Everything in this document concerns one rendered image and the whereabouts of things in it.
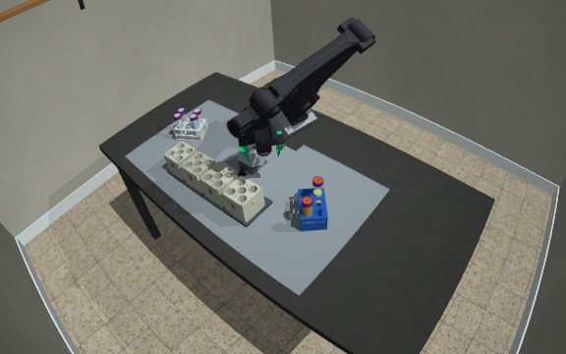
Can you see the white bucket adapter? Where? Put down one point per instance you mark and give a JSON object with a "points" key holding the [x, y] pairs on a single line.
{"points": [[241, 203], [212, 185], [182, 153], [198, 168]]}

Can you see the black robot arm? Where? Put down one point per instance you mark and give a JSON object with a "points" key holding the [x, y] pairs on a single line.
{"points": [[303, 82]]}

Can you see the blue sample rack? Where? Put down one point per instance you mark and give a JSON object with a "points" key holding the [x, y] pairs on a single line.
{"points": [[314, 222]]}

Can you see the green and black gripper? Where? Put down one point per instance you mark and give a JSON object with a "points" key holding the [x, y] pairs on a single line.
{"points": [[278, 141]]}

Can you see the white tube rack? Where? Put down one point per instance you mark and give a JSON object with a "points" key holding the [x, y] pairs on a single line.
{"points": [[202, 130]]}

